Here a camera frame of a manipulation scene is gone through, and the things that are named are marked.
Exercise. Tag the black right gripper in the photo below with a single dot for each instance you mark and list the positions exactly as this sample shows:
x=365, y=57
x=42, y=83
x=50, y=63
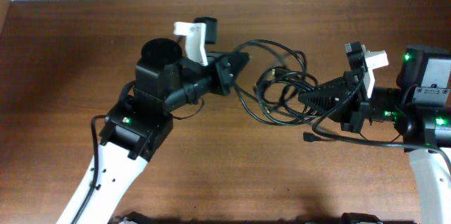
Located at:
x=354, y=98

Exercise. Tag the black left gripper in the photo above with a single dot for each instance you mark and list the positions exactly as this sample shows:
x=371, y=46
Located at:
x=223, y=77

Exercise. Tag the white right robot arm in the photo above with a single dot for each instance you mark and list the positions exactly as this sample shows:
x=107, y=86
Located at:
x=417, y=107

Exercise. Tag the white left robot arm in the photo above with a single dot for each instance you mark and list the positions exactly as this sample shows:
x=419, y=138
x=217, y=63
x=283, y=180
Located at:
x=139, y=122

